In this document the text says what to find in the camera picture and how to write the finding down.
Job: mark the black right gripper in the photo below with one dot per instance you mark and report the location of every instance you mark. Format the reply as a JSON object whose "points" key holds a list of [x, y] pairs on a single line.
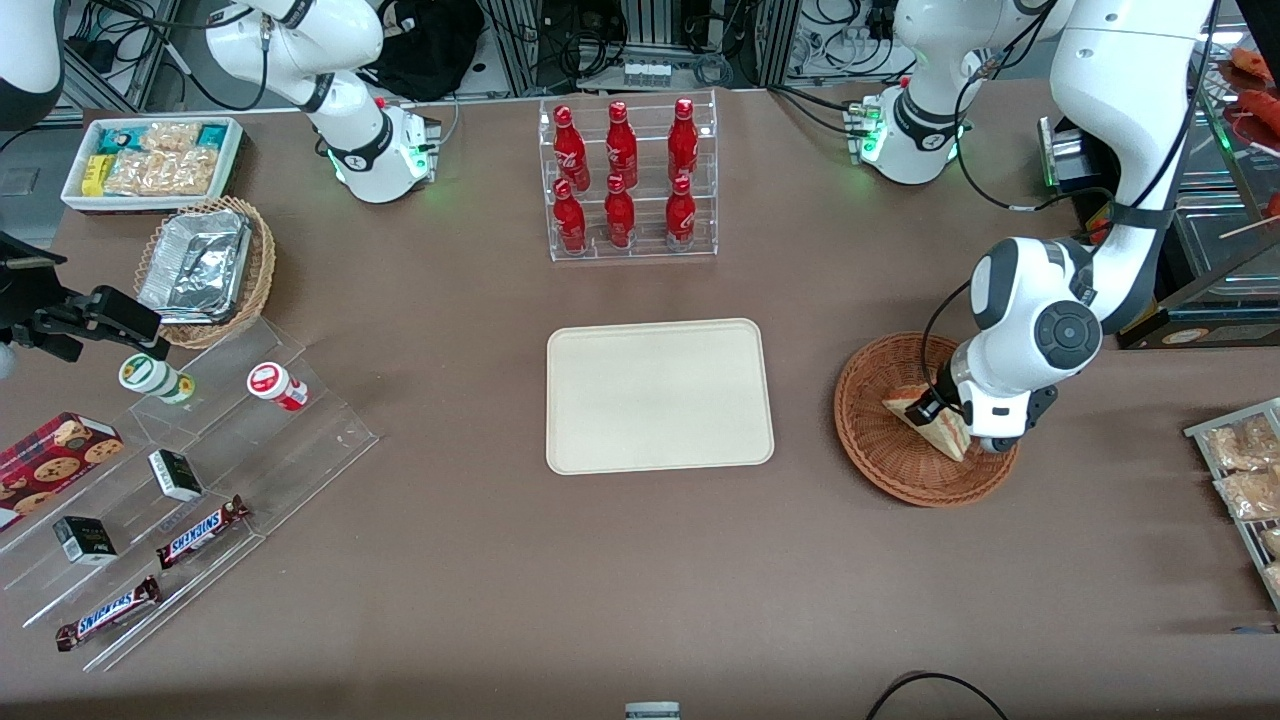
{"points": [[22, 297]]}

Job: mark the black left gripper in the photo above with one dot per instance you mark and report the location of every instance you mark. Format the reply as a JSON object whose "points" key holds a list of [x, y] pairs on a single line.
{"points": [[944, 392]]}

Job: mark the triangular sandwich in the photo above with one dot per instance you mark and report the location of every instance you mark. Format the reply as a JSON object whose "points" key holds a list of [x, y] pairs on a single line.
{"points": [[940, 440]]}

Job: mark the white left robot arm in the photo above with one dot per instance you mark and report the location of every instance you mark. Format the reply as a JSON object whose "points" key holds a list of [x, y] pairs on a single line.
{"points": [[1120, 80]]}

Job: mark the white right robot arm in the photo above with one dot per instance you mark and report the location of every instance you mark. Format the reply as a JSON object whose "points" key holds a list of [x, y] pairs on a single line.
{"points": [[300, 50]]}

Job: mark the large brown wicker basket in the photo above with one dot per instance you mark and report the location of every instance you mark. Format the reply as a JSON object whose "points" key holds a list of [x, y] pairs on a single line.
{"points": [[880, 450]]}

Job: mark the tray of packaged pastries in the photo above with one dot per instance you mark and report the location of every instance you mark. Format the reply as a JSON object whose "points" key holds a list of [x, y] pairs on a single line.
{"points": [[1200, 432]]}

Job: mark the small light wicker basket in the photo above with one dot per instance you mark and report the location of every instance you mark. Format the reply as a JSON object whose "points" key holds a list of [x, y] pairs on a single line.
{"points": [[262, 270]]}

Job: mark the beige plastic tray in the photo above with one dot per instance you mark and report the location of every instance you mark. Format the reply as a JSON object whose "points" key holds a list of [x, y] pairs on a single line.
{"points": [[660, 395]]}

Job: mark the red cookie box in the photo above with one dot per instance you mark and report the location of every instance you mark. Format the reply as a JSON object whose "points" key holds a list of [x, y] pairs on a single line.
{"points": [[50, 460]]}

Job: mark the green label yogurt bottle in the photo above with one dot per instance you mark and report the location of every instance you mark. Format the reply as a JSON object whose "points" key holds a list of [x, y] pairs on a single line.
{"points": [[150, 376]]}

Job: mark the white rectangular snack box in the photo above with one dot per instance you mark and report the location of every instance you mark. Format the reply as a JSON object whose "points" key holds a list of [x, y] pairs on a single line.
{"points": [[70, 195]]}

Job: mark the small black carton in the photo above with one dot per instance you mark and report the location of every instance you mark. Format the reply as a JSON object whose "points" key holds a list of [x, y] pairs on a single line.
{"points": [[84, 540], [175, 475]]}

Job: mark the yellow snack packet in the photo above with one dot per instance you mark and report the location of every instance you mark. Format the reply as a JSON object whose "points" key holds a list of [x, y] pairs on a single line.
{"points": [[93, 175]]}

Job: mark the aluminium foil container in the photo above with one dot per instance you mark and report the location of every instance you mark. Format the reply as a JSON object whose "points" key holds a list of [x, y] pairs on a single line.
{"points": [[195, 265]]}

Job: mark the clear cracker snack bag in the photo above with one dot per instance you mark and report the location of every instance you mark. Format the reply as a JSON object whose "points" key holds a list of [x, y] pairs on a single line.
{"points": [[135, 173], [190, 172], [1240, 445], [1250, 495], [170, 136], [1272, 542], [1274, 582]]}

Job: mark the teal snack packet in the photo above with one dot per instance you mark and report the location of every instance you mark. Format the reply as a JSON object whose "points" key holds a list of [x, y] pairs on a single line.
{"points": [[212, 135], [117, 140]]}

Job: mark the black food warmer machine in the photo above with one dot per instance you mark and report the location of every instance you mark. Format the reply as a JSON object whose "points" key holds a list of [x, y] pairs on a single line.
{"points": [[1220, 338]]}

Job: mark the snickers chocolate bar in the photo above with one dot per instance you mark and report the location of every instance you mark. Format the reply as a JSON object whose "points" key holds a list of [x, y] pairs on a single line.
{"points": [[108, 613], [200, 532]]}

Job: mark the red label yogurt bottle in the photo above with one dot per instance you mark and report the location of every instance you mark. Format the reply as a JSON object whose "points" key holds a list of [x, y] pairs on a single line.
{"points": [[272, 384]]}

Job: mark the steel warmer pan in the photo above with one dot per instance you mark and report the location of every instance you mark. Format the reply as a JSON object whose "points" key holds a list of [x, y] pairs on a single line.
{"points": [[1210, 250]]}

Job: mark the clear acrylic stepped display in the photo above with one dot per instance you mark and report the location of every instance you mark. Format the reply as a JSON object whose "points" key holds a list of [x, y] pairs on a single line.
{"points": [[300, 450]]}

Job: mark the red cola bottle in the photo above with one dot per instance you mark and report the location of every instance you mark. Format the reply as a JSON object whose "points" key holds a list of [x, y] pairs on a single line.
{"points": [[619, 215], [683, 140], [569, 220], [569, 145], [621, 145], [680, 212]]}

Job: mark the red sausage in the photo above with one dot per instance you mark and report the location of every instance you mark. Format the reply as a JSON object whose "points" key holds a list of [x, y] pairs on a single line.
{"points": [[1252, 65], [1262, 112]]}

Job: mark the small grey device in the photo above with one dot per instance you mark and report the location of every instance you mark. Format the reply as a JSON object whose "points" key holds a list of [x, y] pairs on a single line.
{"points": [[652, 711]]}

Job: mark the clear acrylic bottle rack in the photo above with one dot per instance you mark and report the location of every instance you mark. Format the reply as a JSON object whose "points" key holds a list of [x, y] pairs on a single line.
{"points": [[597, 252]]}

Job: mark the white power strip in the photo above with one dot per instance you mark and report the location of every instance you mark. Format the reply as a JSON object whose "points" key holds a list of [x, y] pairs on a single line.
{"points": [[647, 73]]}

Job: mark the black bag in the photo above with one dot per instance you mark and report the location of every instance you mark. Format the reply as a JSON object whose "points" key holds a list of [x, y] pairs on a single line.
{"points": [[430, 50]]}

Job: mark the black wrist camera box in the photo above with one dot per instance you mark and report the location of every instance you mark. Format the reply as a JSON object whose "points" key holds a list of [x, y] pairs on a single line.
{"points": [[30, 275]]}

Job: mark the aluminium frame rack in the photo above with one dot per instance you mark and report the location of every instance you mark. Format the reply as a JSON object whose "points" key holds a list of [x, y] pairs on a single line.
{"points": [[520, 40]]}

